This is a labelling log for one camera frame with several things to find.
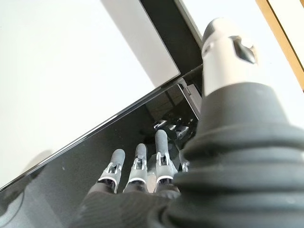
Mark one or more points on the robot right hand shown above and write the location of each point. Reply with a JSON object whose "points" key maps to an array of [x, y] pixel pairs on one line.
{"points": [[237, 166]]}

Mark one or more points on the black dishwasher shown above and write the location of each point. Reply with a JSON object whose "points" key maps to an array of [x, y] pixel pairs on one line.
{"points": [[71, 178]]}

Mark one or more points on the glossy white cabinet door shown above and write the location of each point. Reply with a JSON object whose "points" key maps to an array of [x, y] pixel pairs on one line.
{"points": [[59, 71]]}

